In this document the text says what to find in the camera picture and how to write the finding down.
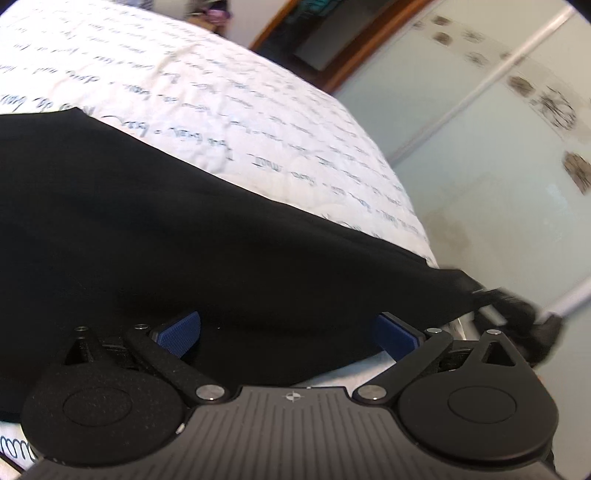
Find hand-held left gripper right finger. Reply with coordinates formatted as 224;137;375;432
353;312;525;408

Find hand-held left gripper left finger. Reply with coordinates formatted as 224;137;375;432
64;311;232;407

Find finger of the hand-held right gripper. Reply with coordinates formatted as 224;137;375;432
470;285;514;329

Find black pants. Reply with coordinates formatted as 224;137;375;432
0;106;485;416

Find pale floral sliding wardrobe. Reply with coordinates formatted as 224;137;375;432
332;0;591;480

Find white script-printed bed sheet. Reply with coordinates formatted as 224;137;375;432
0;0;439;467

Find pile of clothes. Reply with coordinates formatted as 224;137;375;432
203;0;230;29

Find brown wooden door frame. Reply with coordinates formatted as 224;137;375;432
248;0;437;94

